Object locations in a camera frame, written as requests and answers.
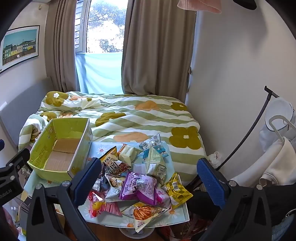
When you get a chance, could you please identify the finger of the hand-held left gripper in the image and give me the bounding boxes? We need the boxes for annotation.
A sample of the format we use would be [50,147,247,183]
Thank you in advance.
[6,148,31,168]

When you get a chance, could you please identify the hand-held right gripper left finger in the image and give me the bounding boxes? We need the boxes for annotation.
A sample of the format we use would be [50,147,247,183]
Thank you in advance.
[26,158,102,241]

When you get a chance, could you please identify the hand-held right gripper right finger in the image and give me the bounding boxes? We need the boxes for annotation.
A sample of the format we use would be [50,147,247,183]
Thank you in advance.
[196,158,271,241]

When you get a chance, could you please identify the dark purple cartoon snack packet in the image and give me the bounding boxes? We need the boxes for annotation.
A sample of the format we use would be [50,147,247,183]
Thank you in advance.
[92,168,107,193]

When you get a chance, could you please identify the white cartoon snack packet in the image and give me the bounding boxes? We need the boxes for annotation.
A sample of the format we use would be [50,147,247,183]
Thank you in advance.
[104,174,127,202]

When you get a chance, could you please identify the brown pretzel snack bag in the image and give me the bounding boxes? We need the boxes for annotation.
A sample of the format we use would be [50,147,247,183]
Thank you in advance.
[99,147,133,177]

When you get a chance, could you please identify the red pink snack packet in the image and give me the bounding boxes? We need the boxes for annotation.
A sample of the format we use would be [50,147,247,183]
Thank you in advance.
[87,190,123,219]

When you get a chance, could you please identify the yellow gold snack packet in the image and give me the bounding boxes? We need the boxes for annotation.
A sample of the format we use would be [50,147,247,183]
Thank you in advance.
[163,173,194,209]

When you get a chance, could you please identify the green cardboard box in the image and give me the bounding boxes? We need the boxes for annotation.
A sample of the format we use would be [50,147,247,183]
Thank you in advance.
[27,118,93,183]

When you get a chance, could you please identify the cream pastry packet orange ends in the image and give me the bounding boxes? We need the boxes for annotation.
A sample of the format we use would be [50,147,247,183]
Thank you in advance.
[117,144,143,166]

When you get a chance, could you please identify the pink lilac snack packet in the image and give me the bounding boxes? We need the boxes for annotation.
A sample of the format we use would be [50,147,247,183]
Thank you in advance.
[155,188,173,210]

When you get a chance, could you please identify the large purple snack bag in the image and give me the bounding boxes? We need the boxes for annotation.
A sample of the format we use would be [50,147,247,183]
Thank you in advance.
[119,171,158,206]

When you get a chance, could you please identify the pale green snack packet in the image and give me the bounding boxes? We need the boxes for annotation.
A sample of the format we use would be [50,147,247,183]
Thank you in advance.
[147,147,164,164]
[146,162,167,181]

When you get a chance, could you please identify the blue white snack packet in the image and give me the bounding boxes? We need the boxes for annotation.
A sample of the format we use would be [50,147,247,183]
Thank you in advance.
[142,141,170,161]

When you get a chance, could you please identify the orange sticks snack packet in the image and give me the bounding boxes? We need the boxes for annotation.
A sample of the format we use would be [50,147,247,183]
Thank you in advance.
[121,202,171,233]

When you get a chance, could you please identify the crumpled white plastic bag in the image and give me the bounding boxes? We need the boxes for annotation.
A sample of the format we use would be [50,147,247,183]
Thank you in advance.
[206,151,223,169]

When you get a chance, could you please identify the grey padded headboard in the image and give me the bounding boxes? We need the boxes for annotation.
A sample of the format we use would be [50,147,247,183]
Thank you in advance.
[0,77,54,151]

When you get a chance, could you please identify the white table base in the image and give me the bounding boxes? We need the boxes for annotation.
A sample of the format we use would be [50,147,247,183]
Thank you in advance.
[119,226,156,240]

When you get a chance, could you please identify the white garment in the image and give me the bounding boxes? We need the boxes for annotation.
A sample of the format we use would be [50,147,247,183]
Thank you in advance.
[231,137,296,186]

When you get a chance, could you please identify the black clothes rack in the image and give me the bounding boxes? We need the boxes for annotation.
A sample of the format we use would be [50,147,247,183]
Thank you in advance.
[215,86,281,170]

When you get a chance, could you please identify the green striped floral blanket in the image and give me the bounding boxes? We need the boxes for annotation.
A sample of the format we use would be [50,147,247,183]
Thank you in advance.
[18,91,207,184]

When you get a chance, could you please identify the white clothes hanger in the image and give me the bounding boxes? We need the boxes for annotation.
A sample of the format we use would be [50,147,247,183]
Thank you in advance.
[268,118,287,144]

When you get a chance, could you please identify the white mesh bag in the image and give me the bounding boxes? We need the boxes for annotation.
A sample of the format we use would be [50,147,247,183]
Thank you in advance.
[258,97,296,151]

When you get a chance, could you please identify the light blue cloth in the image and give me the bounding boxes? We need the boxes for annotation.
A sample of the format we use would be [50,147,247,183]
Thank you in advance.
[75,52,124,95]

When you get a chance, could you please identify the beige curtain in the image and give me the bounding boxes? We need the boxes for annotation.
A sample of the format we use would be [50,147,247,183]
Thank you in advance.
[45,0,90,93]
[121,0,197,105]

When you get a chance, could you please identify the window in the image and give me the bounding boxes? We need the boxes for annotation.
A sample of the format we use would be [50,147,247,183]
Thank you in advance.
[74,0,129,54]

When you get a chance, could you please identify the pink cloth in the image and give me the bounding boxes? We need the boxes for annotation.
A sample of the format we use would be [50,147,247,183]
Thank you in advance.
[177,0,223,14]

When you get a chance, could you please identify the wall poster of houses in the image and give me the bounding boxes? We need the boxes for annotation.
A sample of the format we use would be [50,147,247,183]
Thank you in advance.
[0,25,41,75]

